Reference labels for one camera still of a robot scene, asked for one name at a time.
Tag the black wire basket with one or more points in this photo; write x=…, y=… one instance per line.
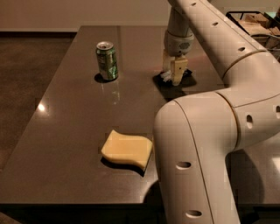
x=261, y=27

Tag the green soda can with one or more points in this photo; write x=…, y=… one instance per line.
x=106, y=57

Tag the blue white rxbar wrapper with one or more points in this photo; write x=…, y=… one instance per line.
x=186, y=80

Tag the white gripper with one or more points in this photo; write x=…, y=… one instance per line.
x=178, y=45

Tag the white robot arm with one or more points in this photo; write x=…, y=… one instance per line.
x=193, y=134

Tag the yellow wavy sponge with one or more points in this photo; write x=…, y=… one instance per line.
x=127, y=150

